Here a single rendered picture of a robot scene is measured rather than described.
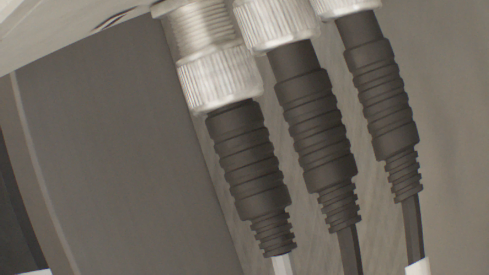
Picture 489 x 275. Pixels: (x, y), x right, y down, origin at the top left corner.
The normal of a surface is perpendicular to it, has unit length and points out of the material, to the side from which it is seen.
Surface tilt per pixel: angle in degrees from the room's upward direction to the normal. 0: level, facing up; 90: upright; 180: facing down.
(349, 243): 50
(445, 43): 90
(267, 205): 45
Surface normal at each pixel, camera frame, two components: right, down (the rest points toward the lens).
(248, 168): -0.10, -0.02
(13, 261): 0.34, -0.22
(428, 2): -0.87, 0.29
